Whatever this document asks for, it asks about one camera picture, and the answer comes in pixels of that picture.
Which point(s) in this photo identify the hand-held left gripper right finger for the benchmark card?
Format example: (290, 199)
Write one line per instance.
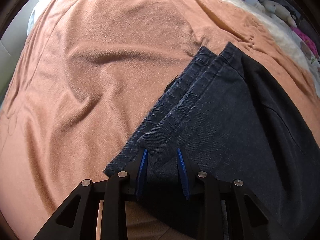
(183, 175)

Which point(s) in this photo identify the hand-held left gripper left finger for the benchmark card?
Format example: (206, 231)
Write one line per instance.
(142, 172)

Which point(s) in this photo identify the black denim pants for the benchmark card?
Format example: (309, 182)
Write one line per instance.
(225, 117)

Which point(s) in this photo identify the orange fleece blanket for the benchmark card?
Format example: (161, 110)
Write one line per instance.
(100, 80)

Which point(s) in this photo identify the cream blanket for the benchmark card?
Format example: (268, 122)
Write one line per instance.
(282, 32)

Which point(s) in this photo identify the pink flower cloth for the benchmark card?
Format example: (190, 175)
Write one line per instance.
(306, 38)

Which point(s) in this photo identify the white sheet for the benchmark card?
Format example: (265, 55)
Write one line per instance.
(36, 15)

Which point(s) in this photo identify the beige teddy bear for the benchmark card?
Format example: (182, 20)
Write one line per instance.
(282, 11)

